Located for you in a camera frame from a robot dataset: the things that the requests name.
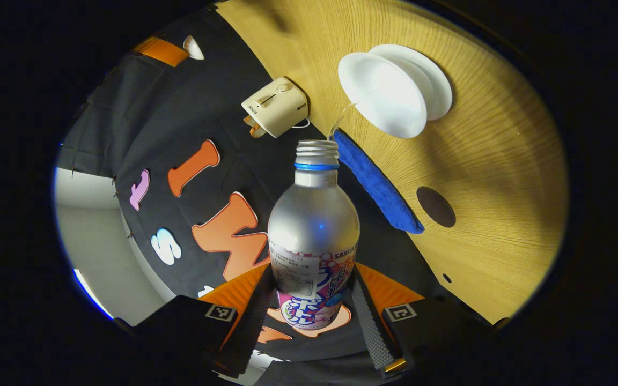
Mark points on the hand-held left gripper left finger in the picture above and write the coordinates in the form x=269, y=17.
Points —
x=250, y=327

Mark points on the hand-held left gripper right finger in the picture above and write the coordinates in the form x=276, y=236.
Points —
x=368, y=327

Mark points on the silver water bottle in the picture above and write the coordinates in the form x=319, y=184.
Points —
x=313, y=230

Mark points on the dark round coaster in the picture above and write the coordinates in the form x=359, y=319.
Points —
x=436, y=206

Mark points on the white teacup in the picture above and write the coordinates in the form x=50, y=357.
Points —
x=384, y=96

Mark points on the blue towel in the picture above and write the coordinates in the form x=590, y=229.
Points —
x=379, y=182

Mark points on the toast slice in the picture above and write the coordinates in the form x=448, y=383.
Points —
x=248, y=121
x=258, y=131

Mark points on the black backdrop cloth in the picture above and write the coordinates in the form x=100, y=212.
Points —
x=196, y=118

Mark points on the white toaster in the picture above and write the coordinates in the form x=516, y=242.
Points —
x=279, y=107

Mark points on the white saucer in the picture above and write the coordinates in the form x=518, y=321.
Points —
x=432, y=80

